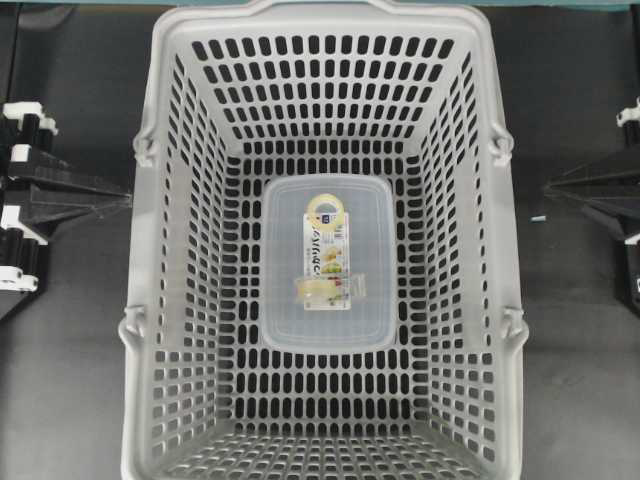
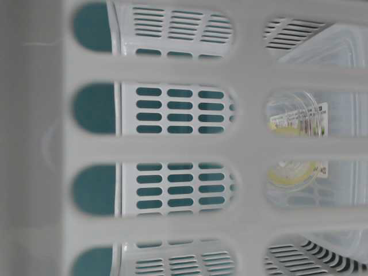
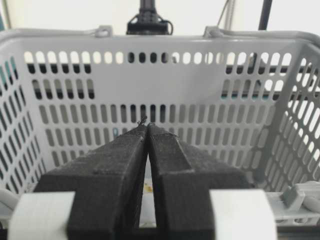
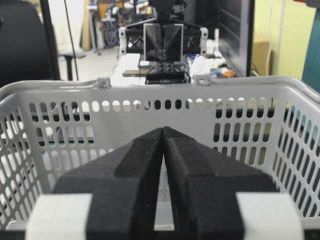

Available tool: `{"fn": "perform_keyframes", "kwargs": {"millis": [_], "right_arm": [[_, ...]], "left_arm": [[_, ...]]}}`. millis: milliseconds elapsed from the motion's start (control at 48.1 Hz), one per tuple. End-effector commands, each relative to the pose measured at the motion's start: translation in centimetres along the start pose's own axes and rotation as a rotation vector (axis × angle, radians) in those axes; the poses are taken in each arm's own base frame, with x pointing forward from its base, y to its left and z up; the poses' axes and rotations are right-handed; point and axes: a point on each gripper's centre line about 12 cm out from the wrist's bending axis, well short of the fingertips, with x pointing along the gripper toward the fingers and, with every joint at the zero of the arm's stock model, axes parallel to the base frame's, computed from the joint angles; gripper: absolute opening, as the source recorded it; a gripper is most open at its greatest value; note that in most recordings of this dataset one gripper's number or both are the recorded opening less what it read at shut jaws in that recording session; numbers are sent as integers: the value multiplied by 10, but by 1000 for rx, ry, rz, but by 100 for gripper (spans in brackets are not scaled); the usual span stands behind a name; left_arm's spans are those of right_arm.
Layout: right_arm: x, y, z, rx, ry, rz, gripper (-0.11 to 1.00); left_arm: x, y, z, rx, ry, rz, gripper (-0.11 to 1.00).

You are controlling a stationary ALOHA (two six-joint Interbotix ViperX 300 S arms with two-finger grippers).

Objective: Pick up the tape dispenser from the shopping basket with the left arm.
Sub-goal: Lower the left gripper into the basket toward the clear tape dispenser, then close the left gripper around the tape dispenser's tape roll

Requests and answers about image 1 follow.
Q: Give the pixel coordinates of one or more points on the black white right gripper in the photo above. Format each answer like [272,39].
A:
[609,188]

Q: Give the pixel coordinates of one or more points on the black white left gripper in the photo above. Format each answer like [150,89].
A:
[24,251]

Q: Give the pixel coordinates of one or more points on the grey plastic shopping basket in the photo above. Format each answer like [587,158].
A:
[238,97]

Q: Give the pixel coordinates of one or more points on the tape roll on container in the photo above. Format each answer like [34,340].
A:
[326,208]

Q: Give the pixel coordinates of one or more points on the clear tape dispenser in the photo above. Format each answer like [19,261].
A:
[334,286]

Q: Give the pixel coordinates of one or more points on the clear plastic food container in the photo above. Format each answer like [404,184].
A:
[293,246]

